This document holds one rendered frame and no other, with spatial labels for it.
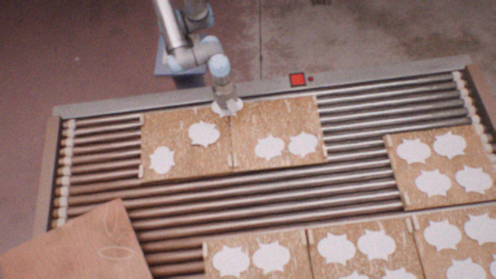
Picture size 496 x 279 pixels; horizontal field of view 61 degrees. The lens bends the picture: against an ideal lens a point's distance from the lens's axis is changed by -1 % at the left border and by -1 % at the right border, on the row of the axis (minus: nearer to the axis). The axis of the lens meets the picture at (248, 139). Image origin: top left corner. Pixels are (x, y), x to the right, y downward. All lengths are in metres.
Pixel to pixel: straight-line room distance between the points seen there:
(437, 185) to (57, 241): 1.54
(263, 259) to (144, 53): 2.29
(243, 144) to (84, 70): 2.02
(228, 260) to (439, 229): 0.84
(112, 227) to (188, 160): 0.43
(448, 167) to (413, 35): 1.86
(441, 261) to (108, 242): 1.28
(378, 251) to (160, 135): 1.06
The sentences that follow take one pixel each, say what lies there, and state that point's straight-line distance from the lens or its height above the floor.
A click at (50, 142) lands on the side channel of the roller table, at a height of 0.95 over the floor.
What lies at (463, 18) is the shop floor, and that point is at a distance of 3.93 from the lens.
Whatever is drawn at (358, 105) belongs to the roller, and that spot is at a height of 0.92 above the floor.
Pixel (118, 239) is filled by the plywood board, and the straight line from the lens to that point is 1.76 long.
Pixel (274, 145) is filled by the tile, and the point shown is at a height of 0.95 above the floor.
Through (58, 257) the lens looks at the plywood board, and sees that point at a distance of 1.83.
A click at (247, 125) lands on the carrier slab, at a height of 0.94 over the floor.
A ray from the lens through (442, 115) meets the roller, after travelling 2.15.
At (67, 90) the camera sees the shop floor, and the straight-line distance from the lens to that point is 3.60.
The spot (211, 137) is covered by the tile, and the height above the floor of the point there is 0.97.
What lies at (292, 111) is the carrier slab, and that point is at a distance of 2.00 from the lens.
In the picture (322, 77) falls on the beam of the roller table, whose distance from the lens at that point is 2.15.
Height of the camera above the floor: 2.63
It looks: 62 degrees down
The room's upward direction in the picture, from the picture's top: 7 degrees counter-clockwise
